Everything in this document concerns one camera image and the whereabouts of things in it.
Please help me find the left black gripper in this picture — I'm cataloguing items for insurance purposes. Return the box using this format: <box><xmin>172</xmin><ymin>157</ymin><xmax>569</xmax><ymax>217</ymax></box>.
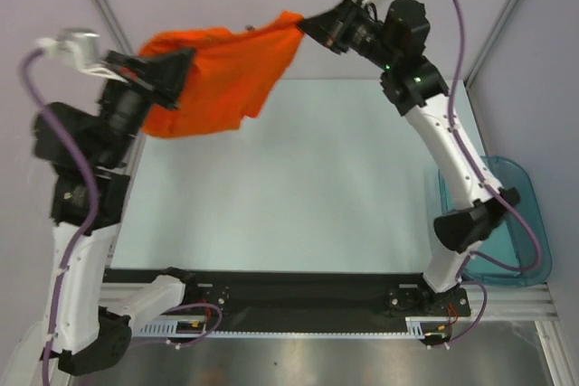
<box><xmin>100</xmin><ymin>45</ymin><xmax>202</xmax><ymax>165</ymax></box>

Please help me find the aluminium front rail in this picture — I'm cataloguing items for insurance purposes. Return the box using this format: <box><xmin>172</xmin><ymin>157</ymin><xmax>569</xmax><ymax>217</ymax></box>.
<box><xmin>465</xmin><ymin>284</ymin><xmax>560</xmax><ymax>322</ymax></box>

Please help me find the white cable duct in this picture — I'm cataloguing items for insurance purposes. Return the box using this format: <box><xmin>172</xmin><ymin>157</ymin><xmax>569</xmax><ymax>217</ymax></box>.
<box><xmin>133</xmin><ymin>315</ymin><xmax>476</xmax><ymax>341</ymax></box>

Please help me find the teal plastic bin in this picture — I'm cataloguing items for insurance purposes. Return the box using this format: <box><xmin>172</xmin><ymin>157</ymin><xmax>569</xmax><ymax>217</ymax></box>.
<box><xmin>462</xmin><ymin>155</ymin><xmax>552</xmax><ymax>287</ymax></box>

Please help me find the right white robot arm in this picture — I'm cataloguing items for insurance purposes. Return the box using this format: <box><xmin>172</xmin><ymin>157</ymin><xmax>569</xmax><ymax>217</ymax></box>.
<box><xmin>298</xmin><ymin>0</ymin><xmax>520</xmax><ymax>315</ymax></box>

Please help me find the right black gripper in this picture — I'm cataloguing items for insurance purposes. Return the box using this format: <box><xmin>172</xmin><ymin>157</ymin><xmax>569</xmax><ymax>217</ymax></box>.
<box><xmin>298</xmin><ymin>0</ymin><xmax>397</xmax><ymax>71</ymax></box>

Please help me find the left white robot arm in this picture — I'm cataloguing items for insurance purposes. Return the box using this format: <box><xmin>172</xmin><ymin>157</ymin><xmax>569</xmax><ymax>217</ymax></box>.
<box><xmin>33</xmin><ymin>49</ymin><xmax>200</xmax><ymax>377</ymax></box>

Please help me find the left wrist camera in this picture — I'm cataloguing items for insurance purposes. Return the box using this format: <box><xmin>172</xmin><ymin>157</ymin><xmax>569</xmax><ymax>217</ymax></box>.
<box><xmin>36</xmin><ymin>28</ymin><xmax>110</xmax><ymax>78</ymax></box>

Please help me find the right aluminium frame post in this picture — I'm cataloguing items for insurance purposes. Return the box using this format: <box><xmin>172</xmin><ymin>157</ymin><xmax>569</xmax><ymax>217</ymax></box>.
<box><xmin>463</xmin><ymin>0</ymin><xmax>522</xmax><ymax>90</ymax></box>

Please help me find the orange t-shirt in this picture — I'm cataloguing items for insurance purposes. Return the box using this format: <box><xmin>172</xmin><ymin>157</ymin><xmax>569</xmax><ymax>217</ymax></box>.
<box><xmin>138</xmin><ymin>11</ymin><xmax>304</xmax><ymax>139</ymax></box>

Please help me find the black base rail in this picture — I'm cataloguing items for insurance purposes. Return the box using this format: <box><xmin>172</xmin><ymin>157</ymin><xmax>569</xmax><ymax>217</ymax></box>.
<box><xmin>101</xmin><ymin>268</ymin><xmax>471</xmax><ymax>335</ymax></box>

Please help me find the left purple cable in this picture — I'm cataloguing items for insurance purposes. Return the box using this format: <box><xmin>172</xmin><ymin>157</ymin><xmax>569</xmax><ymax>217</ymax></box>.
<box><xmin>18</xmin><ymin>49</ymin><xmax>226</xmax><ymax>386</ymax></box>

